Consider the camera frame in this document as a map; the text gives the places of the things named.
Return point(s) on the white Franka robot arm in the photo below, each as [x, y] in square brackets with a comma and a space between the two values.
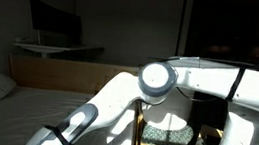
[202, 82]

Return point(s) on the wooden bed footboard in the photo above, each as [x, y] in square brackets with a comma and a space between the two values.
[55, 73]

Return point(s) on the small white desk item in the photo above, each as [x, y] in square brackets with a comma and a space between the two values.
[24, 40]

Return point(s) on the black computer monitor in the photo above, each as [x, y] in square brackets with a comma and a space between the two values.
[55, 20]

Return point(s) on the white desk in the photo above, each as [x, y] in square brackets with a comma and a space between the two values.
[55, 47]

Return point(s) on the wooden chair with dotted cushion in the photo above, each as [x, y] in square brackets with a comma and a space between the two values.
[164, 136]

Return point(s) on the white woven laundry basket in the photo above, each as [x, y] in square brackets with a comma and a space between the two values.
[178, 112]

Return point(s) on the mattress with white sheet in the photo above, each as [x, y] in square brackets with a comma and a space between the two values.
[12, 117]

